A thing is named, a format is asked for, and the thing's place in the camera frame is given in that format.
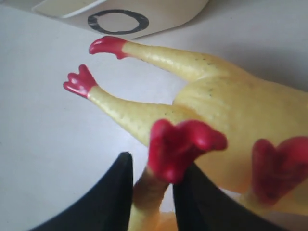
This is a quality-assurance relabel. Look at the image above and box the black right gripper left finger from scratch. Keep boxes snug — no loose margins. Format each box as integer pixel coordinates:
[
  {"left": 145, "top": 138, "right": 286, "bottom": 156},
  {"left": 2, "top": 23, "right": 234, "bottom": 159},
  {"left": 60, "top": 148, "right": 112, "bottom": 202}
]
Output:
[{"left": 34, "top": 152, "right": 133, "bottom": 231}]

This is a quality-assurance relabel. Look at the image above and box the headless yellow rubber chicken body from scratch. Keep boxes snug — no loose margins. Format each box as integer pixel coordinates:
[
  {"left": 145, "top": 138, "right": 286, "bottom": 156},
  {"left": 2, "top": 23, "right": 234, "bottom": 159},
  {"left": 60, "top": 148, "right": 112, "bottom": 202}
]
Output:
[{"left": 128, "top": 119, "right": 308, "bottom": 231}]

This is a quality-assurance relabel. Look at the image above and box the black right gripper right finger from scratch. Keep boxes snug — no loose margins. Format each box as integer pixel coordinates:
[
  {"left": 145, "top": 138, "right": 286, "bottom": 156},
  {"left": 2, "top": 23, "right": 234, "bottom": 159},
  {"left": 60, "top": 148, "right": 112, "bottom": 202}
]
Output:
[{"left": 173, "top": 164, "right": 272, "bottom": 231}]

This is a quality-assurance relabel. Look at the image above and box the cream bin with circle mark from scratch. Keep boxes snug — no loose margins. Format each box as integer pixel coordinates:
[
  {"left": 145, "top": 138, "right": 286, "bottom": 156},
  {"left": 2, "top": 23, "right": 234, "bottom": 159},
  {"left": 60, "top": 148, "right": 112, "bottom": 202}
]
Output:
[{"left": 32, "top": 0, "right": 208, "bottom": 39}]

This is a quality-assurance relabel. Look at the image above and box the yellow rubber chicken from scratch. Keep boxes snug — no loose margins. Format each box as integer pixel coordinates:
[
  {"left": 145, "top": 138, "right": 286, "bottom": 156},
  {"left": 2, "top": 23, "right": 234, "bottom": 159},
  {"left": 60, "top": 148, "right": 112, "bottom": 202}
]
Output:
[{"left": 64, "top": 36, "right": 308, "bottom": 215}]

